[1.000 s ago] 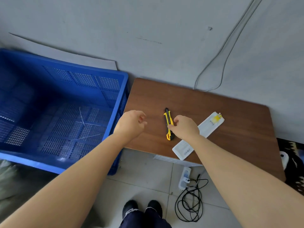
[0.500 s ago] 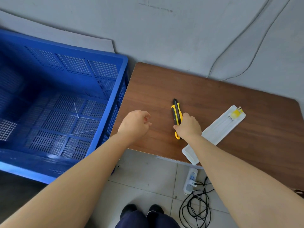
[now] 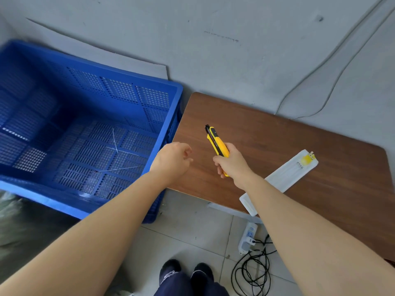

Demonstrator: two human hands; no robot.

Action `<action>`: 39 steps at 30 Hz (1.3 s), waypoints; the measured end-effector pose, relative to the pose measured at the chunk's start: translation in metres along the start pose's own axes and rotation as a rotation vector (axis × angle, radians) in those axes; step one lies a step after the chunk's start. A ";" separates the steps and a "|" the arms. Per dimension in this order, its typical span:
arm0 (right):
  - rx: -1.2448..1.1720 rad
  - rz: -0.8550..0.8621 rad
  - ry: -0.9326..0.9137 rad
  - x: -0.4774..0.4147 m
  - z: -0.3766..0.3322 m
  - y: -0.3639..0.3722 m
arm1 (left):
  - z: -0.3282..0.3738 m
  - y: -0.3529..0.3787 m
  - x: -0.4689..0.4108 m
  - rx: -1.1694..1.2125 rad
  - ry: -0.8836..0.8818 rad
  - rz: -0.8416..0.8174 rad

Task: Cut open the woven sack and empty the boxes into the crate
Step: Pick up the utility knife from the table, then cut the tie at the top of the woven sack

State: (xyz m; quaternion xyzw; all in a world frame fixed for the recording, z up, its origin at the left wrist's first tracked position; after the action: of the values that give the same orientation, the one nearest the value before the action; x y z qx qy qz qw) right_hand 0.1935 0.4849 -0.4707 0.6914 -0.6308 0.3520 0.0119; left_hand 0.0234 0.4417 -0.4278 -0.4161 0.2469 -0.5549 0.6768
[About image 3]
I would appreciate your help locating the white metal table frame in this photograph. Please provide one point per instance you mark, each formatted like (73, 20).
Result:
(234, 213)

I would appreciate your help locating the person's right black shoe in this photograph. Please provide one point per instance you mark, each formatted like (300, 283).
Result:
(202, 270)

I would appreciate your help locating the yellow black utility knife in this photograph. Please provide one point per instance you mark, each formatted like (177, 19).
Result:
(213, 139)

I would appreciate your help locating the person's left hand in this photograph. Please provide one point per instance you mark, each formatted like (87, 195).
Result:
(169, 160)

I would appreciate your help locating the white packet with yellow label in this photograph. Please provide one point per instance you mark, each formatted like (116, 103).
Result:
(290, 172)

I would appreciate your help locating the person's black shoe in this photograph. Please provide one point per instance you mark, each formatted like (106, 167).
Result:
(202, 270)
(170, 269)

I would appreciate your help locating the person's right thumb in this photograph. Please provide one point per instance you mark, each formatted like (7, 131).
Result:
(230, 148)

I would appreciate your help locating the grey green plastic bag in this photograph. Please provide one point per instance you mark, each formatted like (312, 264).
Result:
(27, 231)

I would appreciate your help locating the person's left black shoe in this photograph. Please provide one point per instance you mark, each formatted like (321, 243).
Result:
(170, 269)

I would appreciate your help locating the person's dark blue trousers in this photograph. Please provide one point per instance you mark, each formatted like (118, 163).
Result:
(188, 286)

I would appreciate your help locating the person's left forearm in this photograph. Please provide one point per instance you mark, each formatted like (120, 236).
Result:
(92, 234)

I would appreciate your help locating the person's right forearm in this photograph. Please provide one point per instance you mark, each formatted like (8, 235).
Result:
(302, 240)

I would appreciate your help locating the blue perforated plastic crate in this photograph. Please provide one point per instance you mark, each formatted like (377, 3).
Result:
(92, 89)

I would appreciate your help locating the person's left fingers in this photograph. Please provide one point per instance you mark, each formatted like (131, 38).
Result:
(187, 156)

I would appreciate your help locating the person's right hand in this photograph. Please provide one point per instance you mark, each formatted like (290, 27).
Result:
(236, 168)

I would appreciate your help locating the white power strip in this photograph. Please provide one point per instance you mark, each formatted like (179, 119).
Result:
(248, 232)

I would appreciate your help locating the white plug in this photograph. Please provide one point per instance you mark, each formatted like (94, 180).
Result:
(250, 242)

